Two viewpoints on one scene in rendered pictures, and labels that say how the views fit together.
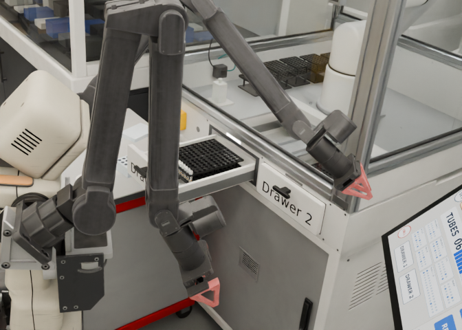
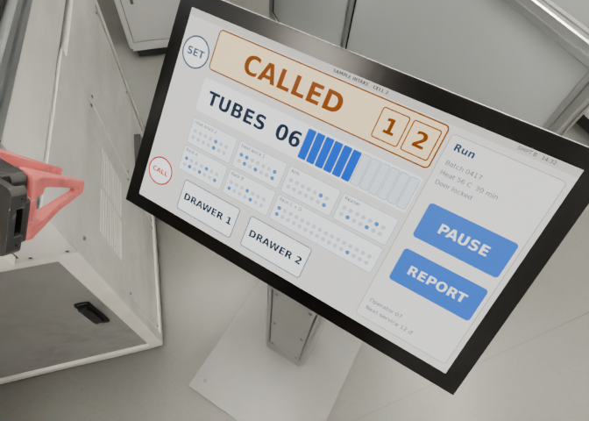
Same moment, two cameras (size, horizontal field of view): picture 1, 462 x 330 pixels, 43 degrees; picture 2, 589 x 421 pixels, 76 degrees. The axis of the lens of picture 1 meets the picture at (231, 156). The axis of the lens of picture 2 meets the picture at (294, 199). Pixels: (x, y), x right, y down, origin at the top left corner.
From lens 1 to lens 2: 1.07 m
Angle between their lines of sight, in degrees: 56
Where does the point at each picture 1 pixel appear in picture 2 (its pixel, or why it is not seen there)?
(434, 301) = (351, 246)
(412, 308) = (320, 275)
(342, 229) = (47, 231)
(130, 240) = not seen: outside the picture
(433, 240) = (233, 156)
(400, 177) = (31, 84)
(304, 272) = (44, 293)
